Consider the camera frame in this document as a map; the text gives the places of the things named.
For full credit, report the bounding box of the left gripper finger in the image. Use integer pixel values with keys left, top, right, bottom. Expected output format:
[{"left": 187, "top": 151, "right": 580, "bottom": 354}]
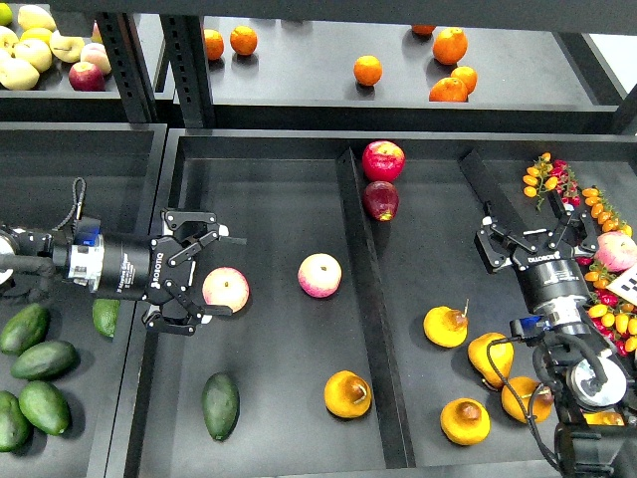
[
  {"left": 160, "top": 209, "right": 247, "bottom": 267},
  {"left": 141, "top": 279, "right": 233, "bottom": 335}
]

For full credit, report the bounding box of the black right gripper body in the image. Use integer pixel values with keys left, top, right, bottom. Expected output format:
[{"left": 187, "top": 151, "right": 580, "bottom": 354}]
[{"left": 512, "top": 251, "right": 589, "bottom": 335}]

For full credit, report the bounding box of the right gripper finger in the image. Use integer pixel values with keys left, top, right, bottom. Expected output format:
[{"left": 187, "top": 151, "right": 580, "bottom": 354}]
[
  {"left": 474, "top": 200, "right": 532, "bottom": 274},
  {"left": 546, "top": 191, "right": 599, "bottom": 259}
]

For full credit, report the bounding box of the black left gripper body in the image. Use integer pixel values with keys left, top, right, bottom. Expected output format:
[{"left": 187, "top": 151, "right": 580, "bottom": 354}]
[{"left": 67, "top": 234, "right": 194, "bottom": 301}]

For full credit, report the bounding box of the dark green avocado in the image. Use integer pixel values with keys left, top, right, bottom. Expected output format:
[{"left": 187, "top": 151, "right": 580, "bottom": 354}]
[{"left": 201, "top": 372, "right": 240, "bottom": 441}]

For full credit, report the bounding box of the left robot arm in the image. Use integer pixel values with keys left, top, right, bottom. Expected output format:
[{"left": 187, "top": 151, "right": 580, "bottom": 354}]
[{"left": 1, "top": 177, "right": 236, "bottom": 336}]

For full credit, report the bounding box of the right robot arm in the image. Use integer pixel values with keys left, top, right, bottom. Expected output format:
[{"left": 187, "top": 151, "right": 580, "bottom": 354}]
[{"left": 475, "top": 196, "right": 636, "bottom": 477}]

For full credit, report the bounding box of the yellow pear upright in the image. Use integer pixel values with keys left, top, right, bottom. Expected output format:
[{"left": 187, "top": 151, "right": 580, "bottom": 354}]
[{"left": 468, "top": 332, "right": 515, "bottom": 389}]

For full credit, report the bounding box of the yellow pear with stem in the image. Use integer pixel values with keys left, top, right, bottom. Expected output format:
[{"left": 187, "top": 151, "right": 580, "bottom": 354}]
[{"left": 501, "top": 376, "right": 553, "bottom": 423}]

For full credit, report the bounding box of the green avocado lower middle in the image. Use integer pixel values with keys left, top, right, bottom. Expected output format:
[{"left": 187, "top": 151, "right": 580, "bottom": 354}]
[{"left": 10, "top": 341, "right": 79, "bottom": 380}]

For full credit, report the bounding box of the yellow pear bottom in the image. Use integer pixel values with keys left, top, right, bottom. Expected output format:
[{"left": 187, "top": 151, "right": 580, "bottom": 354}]
[{"left": 440, "top": 397, "right": 491, "bottom": 446}]

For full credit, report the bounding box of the green avocado bottom left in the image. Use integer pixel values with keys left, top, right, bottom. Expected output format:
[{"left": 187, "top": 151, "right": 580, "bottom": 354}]
[{"left": 0, "top": 390, "right": 32, "bottom": 452}]

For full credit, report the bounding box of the red chili pepper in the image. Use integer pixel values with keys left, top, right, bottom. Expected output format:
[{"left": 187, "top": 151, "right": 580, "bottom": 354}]
[{"left": 576, "top": 257, "right": 593, "bottom": 266}]

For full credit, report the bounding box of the pink apple left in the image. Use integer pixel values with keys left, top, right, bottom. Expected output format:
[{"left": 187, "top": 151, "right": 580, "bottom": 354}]
[{"left": 202, "top": 267, "right": 250, "bottom": 313}]

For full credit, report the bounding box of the cherry tomato cluster top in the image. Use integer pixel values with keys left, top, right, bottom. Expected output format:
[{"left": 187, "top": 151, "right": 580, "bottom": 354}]
[{"left": 523, "top": 151, "right": 581, "bottom": 211}]

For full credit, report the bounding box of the cherry tomato cluster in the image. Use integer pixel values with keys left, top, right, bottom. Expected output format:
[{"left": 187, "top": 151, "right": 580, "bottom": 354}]
[
  {"left": 523, "top": 151, "right": 581, "bottom": 211},
  {"left": 584, "top": 260, "right": 636, "bottom": 358}
]

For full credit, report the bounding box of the cherry tomato cluster bottom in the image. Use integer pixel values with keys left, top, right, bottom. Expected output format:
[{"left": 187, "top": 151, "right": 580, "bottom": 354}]
[{"left": 584, "top": 260, "right": 636, "bottom": 358}]

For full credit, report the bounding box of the white checker tag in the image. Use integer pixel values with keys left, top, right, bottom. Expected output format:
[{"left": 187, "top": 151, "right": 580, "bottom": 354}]
[{"left": 607, "top": 265, "right": 637, "bottom": 305}]

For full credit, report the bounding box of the black left tray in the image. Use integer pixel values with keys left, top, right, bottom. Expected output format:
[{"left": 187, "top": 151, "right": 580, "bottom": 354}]
[{"left": 1, "top": 122, "right": 166, "bottom": 477}]

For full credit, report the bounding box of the black tray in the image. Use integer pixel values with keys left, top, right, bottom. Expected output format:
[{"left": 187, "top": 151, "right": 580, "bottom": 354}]
[
  {"left": 1, "top": 122, "right": 166, "bottom": 477},
  {"left": 125, "top": 129, "right": 636, "bottom": 477}
]

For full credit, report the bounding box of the dark red apple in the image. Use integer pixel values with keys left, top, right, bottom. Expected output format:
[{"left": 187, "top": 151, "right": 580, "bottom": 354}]
[{"left": 362, "top": 180, "right": 399, "bottom": 222}]

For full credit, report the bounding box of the bright red apple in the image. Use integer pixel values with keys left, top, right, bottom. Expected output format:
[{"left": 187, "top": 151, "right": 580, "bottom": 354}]
[{"left": 362, "top": 140, "right": 406, "bottom": 182}]

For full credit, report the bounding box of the front orange on shelf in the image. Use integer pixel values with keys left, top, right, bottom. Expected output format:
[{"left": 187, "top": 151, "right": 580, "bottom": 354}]
[{"left": 429, "top": 77, "right": 469, "bottom": 103}]

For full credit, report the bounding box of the black middle tray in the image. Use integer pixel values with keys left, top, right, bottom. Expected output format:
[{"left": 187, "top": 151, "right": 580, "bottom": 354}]
[{"left": 125, "top": 129, "right": 636, "bottom": 477}]

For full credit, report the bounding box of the red apple on shelf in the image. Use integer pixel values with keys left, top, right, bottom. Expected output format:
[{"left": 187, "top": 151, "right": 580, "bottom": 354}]
[{"left": 69, "top": 61, "right": 106, "bottom": 92}]

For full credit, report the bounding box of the orange behind front orange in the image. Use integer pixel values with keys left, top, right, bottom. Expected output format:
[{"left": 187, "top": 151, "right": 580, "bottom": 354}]
[{"left": 450, "top": 66, "right": 478, "bottom": 95}]

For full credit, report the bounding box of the peach on shelf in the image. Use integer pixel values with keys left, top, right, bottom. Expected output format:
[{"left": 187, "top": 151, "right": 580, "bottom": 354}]
[{"left": 80, "top": 43, "right": 111, "bottom": 76}]

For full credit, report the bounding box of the orange left on shelf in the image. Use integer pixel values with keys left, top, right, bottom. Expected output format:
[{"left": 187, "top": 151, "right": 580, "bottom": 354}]
[{"left": 230, "top": 25, "right": 258, "bottom": 56}]

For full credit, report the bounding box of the large orange on shelf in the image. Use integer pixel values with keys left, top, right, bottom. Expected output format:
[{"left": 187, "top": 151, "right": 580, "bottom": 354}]
[{"left": 432, "top": 27, "right": 468, "bottom": 65}]

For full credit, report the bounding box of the pale yellow apple front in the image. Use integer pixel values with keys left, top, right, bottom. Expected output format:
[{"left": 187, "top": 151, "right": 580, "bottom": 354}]
[{"left": 0, "top": 58, "right": 40, "bottom": 91}]

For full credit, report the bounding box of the orange at shelf centre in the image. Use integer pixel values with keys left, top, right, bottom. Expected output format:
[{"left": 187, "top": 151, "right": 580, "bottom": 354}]
[{"left": 353, "top": 55, "right": 383, "bottom": 87}]

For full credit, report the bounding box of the orange cherry tomato string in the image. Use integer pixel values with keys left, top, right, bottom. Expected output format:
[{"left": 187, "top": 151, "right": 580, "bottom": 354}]
[{"left": 580, "top": 186, "right": 633, "bottom": 238}]

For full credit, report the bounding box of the black shelf post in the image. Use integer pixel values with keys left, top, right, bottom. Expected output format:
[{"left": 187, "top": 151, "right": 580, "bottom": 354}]
[{"left": 159, "top": 14, "right": 215, "bottom": 128}]

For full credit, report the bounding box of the orange beside shelf post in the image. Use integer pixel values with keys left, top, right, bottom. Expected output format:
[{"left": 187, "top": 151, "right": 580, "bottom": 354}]
[{"left": 203, "top": 29, "right": 225, "bottom": 61}]

